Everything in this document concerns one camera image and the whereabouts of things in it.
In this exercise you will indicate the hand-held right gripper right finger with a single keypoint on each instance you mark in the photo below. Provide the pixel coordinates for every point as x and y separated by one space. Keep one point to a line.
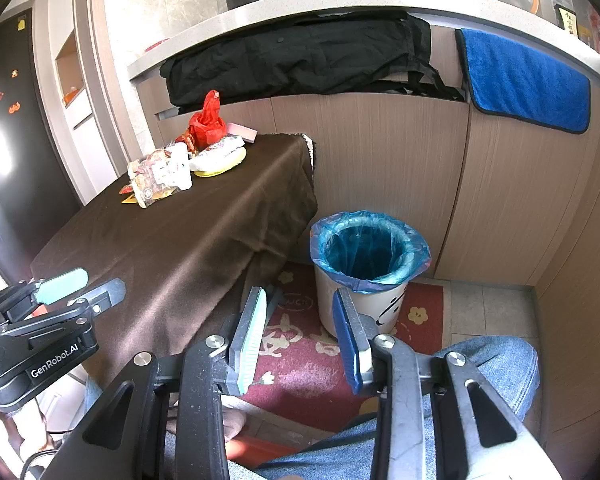
347 340

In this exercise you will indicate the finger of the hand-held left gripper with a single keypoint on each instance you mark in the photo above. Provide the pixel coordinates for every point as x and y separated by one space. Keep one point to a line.
105 296
62 282

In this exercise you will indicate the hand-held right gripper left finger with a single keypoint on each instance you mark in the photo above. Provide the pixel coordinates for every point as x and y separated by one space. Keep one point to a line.
250 330

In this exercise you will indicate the white bin with blue liner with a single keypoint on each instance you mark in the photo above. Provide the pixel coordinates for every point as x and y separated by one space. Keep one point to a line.
330 305

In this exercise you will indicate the red patterned floor mat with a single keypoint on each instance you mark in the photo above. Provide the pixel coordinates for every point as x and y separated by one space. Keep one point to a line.
300 360

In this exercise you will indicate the brown tablecloth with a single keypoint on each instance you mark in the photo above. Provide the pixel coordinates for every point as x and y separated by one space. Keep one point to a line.
180 240

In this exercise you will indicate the person's bare foot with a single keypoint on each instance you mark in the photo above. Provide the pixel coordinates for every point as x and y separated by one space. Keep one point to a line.
232 422

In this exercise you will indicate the small red yellow wrapper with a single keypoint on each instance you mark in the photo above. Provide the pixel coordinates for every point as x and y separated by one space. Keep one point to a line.
127 195

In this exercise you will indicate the orange slipper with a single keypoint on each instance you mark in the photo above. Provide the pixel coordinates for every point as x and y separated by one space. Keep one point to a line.
265 450

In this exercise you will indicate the orange patterned snack packet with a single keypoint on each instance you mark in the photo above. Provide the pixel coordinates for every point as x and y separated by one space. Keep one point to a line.
147 175

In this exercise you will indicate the black fridge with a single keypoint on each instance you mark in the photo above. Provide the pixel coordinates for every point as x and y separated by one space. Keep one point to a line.
20 160

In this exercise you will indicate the person's leg in jeans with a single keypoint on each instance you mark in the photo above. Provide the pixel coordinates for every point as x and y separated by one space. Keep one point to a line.
500 370

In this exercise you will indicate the white shelf unit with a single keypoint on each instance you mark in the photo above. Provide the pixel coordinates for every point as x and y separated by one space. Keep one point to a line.
80 125

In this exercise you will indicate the white patterned wrapper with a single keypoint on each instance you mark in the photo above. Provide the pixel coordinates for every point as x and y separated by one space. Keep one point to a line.
215 155

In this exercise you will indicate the wooden cabinet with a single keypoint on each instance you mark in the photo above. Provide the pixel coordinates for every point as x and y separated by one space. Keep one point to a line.
380 160

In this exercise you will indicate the red plastic bag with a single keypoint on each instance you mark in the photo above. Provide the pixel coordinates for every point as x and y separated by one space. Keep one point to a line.
207 127

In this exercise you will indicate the pink box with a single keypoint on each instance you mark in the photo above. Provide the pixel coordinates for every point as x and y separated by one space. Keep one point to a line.
245 132

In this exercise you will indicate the black cloth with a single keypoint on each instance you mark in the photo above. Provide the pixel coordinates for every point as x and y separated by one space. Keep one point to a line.
305 60

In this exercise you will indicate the white stone countertop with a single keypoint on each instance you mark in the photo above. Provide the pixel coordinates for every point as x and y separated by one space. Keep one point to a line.
205 30

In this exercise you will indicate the blue towel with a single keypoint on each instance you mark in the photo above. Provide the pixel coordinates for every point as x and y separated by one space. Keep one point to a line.
525 80

